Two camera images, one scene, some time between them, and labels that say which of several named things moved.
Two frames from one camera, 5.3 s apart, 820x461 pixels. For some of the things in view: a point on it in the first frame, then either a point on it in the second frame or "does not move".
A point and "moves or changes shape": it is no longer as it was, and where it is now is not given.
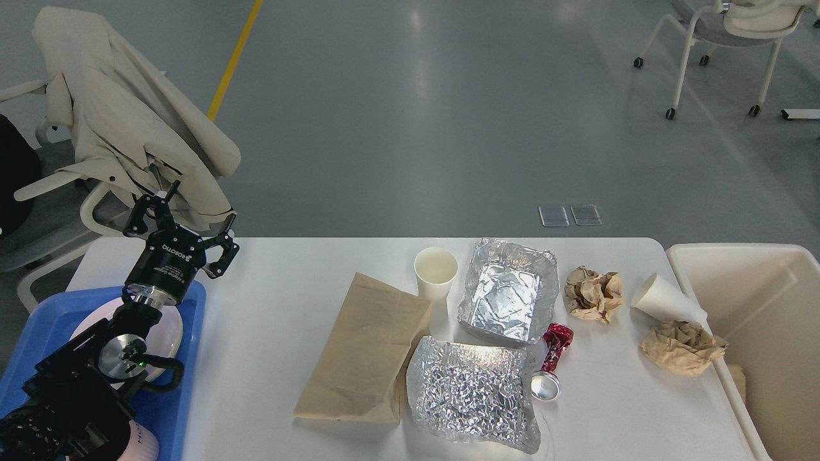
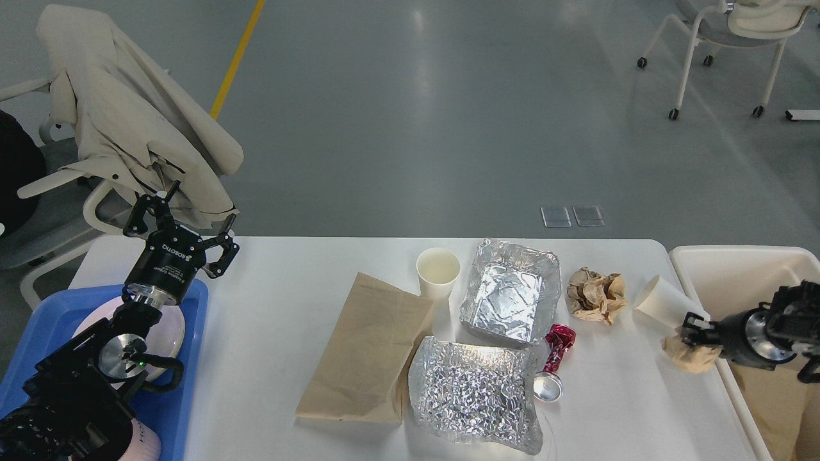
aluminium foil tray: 510,292 does not move
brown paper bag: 359,370 does not move
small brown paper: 683,347 moves or changes shape
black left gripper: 166,267 does not move
